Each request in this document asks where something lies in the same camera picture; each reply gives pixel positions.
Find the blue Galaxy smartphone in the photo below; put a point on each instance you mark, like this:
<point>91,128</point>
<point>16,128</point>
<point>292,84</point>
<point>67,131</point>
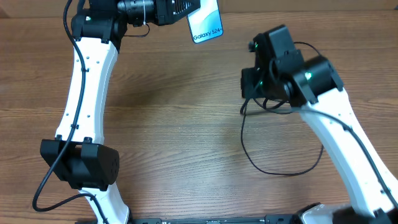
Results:
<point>205,23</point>

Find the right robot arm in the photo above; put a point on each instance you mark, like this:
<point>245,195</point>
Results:
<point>314,90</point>

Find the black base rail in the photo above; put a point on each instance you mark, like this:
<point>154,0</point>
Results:
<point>217,221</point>

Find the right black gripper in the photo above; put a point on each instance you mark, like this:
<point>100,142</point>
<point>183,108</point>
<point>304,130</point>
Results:
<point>247,91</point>

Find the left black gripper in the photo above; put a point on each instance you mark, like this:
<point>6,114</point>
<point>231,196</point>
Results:
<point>164,11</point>

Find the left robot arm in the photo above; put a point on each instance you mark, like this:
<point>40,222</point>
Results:
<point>77,154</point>

